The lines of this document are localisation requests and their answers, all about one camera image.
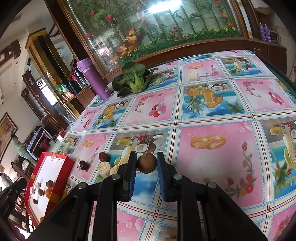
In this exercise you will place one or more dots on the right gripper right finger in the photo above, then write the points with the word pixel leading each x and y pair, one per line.
pixel 204 211

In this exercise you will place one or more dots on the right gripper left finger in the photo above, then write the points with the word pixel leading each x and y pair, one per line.
pixel 89 212

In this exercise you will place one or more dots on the orange fruit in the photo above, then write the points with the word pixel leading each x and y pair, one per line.
pixel 48 192

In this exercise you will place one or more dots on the beige cut round piece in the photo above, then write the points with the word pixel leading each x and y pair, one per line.
pixel 104 169

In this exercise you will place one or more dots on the brown round fruit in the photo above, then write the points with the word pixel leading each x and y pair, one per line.
pixel 146 163
pixel 50 184
pixel 41 192

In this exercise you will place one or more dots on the red shallow box tray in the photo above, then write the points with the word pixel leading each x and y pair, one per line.
pixel 50 166

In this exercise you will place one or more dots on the red date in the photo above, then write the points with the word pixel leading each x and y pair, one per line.
pixel 103 157

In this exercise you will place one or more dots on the fruit print tablecloth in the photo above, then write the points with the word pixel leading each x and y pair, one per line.
pixel 235 126

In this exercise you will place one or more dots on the wooden cabinet counter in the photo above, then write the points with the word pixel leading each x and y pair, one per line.
pixel 276 55

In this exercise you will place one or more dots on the black thermos jug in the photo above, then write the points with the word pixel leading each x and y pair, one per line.
pixel 80 78

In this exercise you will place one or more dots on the pale butter cube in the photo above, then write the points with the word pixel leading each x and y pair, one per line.
pixel 193 76

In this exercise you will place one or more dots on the green bok choy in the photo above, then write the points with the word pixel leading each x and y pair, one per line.
pixel 134 78

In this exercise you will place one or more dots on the purple thermos bottle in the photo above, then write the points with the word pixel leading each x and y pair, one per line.
pixel 90 72

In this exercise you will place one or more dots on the floral glass display panel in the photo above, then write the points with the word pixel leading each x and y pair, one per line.
pixel 116 32

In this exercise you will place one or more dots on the purple spray bottle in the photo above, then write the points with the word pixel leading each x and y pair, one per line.
pixel 262 32
pixel 267 33

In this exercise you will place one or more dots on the framed wall painting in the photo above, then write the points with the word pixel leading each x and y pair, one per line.
pixel 7 127

